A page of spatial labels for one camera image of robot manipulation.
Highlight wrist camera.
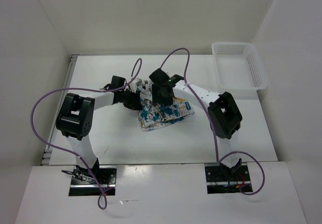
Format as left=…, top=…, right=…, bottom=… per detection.
left=100, top=75, right=149, bottom=93
left=149, top=68, right=184, bottom=88

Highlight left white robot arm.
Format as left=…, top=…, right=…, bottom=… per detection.
left=56, top=90, right=142, bottom=184

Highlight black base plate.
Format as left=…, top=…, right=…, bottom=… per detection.
left=204, top=164, right=253, bottom=194
left=62, top=166, right=117, bottom=196

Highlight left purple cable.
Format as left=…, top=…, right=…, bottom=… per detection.
left=30, top=58, right=143, bottom=210

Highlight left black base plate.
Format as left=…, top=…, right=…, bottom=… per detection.
left=62, top=166, right=117, bottom=196

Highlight white perforated plastic basket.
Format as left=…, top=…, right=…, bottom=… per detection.
left=211, top=42, right=268, bottom=91

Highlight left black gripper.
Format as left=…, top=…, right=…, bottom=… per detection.
left=119, top=88, right=143, bottom=111

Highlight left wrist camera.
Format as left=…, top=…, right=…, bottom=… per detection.
left=100, top=75, right=149, bottom=93

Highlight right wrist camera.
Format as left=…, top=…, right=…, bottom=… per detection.
left=149, top=68, right=184, bottom=88

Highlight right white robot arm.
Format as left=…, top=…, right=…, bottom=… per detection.
left=152, top=78, right=243, bottom=180

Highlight white teal yellow patterned shorts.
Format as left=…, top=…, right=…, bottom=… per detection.
left=137, top=81, right=195, bottom=131

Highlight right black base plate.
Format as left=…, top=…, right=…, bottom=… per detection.
left=204, top=164, right=253, bottom=194

